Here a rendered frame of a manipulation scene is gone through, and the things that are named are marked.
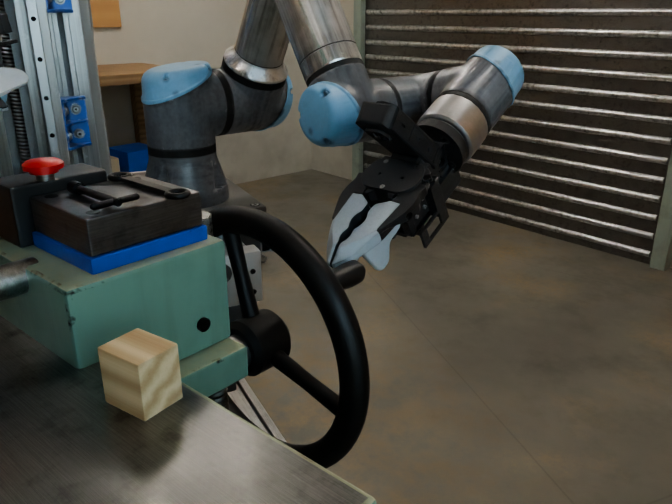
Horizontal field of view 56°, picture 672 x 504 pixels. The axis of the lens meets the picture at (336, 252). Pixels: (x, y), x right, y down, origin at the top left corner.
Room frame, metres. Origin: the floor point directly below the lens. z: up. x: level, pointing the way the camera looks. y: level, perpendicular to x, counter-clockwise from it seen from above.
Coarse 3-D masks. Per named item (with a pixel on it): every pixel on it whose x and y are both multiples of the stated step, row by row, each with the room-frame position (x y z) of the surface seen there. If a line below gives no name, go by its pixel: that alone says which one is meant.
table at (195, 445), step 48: (0, 336) 0.42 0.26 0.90; (0, 384) 0.36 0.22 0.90; (48, 384) 0.36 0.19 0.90; (96, 384) 0.36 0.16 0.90; (192, 384) 0.42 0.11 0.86; (0, 432) 0.31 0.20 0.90; (48, 432) 0.31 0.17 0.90; (96, 432) 0.31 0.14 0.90; (144, 432) 0.31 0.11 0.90; (192, 432) 0.31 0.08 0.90; (240, 432) 0.31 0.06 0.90; (0, 480) 0.27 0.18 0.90; (48, 480) 0.27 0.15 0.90; (96, 480) 0.27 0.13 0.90; (144, 480) 0.27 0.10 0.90; (192, 480) 0.27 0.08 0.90; (240, 480) 0.27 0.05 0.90; (288, 480) 0.27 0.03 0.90; (336, 480) 0.27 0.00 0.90
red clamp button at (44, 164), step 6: (24, 162) 0.47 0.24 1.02; (30, 162) 0.47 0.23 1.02; (36, 162) 0.47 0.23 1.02; (42, 162) 0.47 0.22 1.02; (48, 162) 0.47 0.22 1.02; (54, 162) 0.47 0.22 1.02; (60, 162) 0.48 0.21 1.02; (24, 168) 0.47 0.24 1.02; (30, 168) 0.46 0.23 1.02; (36, 168) 0.46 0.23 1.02; (42, 168) 0.46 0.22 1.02; (48, 168) 0.47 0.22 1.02; (54, 168) 0.47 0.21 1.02; (60, 168) 0.48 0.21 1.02; (30, 174) 0.47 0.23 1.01; (36, 174) 0.47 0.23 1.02; (42, 174) 0.47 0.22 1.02; (48, 174) 0.47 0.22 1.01
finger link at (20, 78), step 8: (0, 72) 0.59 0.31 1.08; (8, 72) 0.60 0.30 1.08; (16, 72) 0.60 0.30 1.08; (24, 72) 0.61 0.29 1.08; (0, 80) 0.58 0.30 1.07; (8, 80) 0.59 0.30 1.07; (16, 80) 0.59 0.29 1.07; (24, 80) 0.60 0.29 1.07; (0, 88) 0.58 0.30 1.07; (8, 88) 0.58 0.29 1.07; (16, 88) 0.59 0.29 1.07; (0, 96) 0.57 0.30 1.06; (0, 104) 0.54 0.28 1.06
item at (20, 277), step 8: (8, 264) 0.42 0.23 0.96; (16, 264) 0.42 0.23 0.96; (24, 264) 0.42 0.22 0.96; (32, 264) 0.42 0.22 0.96; (0, 272) 0.41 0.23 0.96; (8, 272) 0.41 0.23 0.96; (16, 272) 0.41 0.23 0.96; (24, 272) 0.41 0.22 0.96; (0, 280) 0.40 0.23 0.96; (8, 280) 0.40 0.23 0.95; (16, 280) 0.41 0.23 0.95; (24, 280) 0.41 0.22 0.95; (0, 288) 0.40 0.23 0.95; (8, 288) 0.40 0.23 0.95; (16, 288) 0.41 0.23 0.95; (24, 288) 0.41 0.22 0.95; (0, 296) 0.40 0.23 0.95; (8, 296) 0.40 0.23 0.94; (16, 296) 0.41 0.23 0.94
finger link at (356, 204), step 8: (352, 200) 0.64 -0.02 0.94; (360, 200) 0.64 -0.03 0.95; (344, 208) 0.64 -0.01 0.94; (352, 208) 0.63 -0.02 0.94; (360, 208) 0.63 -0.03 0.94; (368, 208) 0.63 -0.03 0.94; (336, 216) 0.63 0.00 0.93; (344, 216) 0.62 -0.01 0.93; (352, 216) 0.62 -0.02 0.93; (360, 216) 0.62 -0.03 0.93; (336, 224) 0.62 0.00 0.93; (344, 224) 0.61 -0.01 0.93; (352, 224) 0.62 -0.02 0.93; (360, 224) 0.63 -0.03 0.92; (336, 232) 0.61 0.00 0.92; (344, 232) 0.60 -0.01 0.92; (328, 240) 0.61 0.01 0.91; (336, 240) 0.59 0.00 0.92; (328, 248) 0.60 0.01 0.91; (336, 248) 0.59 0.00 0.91; (328, 256) 0.59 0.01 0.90; (328, 264) 0.58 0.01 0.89
